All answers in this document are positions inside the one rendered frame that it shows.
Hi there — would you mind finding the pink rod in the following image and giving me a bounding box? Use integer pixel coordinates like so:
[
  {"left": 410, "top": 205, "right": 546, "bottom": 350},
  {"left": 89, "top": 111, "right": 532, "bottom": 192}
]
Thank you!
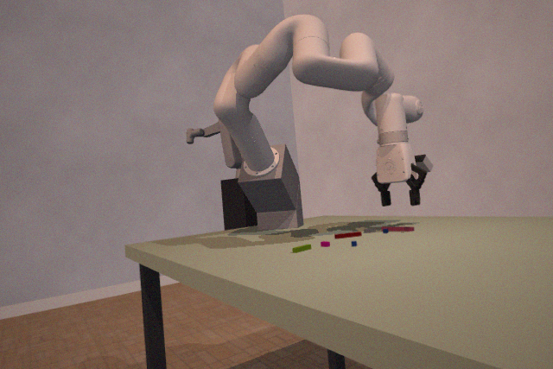
[{"left": 381, "top": 226, "right": 414, "bottom": 232}]

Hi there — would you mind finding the lime green rod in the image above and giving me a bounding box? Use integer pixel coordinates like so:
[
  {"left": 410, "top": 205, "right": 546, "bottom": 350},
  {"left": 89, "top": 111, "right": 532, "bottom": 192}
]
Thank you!
[{"left": 292, "top": 245, "right": 311, "bottom": 253}]

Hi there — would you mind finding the dark red rod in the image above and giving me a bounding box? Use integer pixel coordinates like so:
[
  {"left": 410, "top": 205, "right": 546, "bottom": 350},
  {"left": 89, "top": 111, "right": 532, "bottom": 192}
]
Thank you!
[{"left": 334, "top": 232, "right": 361, "bottom": 239}]

